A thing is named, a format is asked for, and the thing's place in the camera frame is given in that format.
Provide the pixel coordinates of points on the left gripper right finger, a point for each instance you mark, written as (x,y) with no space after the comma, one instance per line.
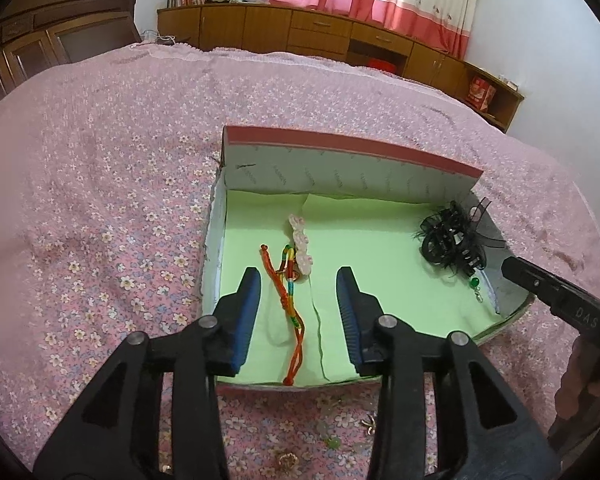
(483,430)

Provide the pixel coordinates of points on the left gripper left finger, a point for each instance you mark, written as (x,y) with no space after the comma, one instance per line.
(111,431)

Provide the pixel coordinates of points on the black ribbon hair clip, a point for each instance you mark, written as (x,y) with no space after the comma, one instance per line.
(451,240)

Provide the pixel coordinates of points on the right hand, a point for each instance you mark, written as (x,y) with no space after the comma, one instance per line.
(578,378)

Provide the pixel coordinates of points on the small gold earring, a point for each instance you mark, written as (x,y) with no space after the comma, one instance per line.
(369,423)

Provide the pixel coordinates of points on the green bead pendant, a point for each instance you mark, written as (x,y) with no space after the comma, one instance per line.
(474,284)

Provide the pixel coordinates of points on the green clover charm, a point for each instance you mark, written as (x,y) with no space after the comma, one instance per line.
(326,435)

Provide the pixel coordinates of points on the gold round brooch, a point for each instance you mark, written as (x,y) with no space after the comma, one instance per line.
(287,461)

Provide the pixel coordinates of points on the cardboard box with green lining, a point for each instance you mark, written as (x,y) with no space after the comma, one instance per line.
(344,201)

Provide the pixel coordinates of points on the red box on shelf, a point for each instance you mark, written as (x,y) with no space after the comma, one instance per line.
(480,93)

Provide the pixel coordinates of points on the pink floral bedspread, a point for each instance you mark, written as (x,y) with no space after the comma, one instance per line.
(106,171)

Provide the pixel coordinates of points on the long wooden cabinet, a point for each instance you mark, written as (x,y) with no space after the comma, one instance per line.
(263,28)

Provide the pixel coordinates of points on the dark wooden wardrobe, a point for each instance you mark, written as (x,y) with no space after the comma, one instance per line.
(36,35)

